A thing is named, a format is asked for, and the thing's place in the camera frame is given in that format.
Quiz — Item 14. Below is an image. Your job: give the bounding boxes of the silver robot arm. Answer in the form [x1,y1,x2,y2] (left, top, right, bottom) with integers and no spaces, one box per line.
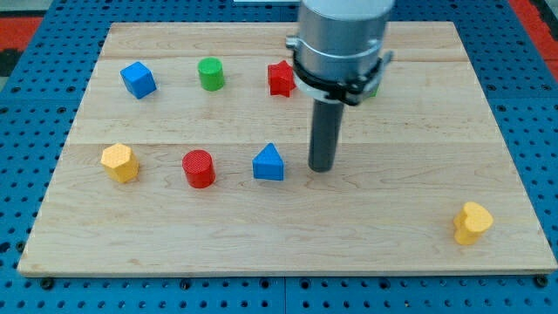
[294,0,395,81]

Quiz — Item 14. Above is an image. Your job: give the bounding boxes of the blue triangle block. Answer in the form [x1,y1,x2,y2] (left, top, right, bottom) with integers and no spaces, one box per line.
[252,143,284,181]

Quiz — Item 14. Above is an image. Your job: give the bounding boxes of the yellow heart block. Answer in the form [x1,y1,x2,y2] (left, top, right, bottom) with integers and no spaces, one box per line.
[453,201,494,245]

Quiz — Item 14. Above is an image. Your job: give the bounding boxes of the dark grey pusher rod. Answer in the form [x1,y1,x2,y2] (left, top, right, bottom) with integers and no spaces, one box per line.
[308,99,344,173]

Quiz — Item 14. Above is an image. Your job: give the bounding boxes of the red star block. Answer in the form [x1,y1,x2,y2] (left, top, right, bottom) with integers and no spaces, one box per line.
[267,60,296,98]

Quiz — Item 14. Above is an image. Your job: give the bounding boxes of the red cylinder block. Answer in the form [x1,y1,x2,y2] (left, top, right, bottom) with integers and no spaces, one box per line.
[182,149,216,188]

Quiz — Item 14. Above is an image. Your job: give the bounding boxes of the wooden board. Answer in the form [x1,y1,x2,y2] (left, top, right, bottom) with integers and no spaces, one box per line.
[18,22,557,277]

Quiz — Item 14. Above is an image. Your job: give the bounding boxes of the green cylinder block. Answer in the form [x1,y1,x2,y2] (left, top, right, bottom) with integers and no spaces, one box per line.
[197,57,225,92]

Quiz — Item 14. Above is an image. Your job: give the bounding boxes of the blue cube block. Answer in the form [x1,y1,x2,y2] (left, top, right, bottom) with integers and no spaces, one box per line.
[120,62,157,99]

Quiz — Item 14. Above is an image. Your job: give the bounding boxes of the yellow hexagon block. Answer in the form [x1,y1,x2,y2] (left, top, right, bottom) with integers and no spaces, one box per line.
[101,143,140,183]

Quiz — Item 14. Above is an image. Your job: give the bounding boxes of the black clamp ring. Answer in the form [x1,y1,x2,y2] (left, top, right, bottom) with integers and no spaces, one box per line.
[285,36,394,107]

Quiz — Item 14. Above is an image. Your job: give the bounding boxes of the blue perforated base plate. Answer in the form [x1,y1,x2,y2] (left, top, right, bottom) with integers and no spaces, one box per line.
[1,0,557,313]

